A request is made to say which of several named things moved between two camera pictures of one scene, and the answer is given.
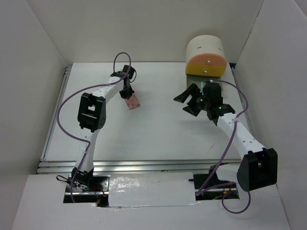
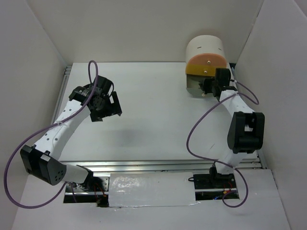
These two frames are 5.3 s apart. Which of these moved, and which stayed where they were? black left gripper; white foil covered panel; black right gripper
Moved: black left gripper; black right gripper
Stayed: white foil covered panel
